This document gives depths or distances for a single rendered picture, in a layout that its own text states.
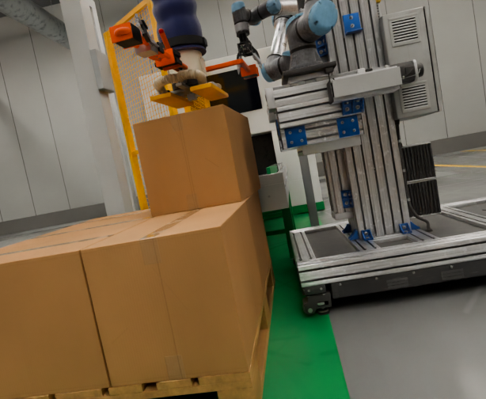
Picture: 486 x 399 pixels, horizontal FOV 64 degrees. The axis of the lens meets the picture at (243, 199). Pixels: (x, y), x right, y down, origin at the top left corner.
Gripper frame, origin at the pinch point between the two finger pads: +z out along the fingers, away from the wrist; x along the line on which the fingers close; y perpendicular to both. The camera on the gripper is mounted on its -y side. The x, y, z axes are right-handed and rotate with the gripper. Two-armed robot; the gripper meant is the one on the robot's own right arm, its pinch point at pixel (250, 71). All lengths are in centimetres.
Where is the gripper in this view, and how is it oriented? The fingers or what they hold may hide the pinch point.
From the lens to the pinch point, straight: 221.4
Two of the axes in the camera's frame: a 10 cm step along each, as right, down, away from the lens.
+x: 9.7, -1.7, -2.0
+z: 1.9, 9.8, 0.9
